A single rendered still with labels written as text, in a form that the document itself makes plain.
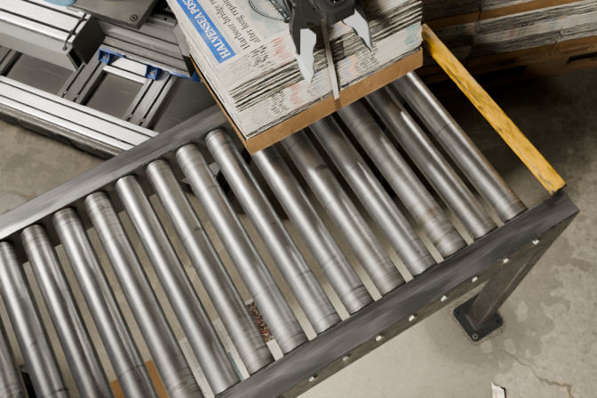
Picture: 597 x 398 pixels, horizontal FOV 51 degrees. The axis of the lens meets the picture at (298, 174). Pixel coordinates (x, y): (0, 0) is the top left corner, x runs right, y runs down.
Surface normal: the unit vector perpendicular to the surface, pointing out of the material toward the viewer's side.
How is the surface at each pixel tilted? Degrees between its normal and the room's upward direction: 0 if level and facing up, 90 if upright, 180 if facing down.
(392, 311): 0
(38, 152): 0
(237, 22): 11
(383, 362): 0
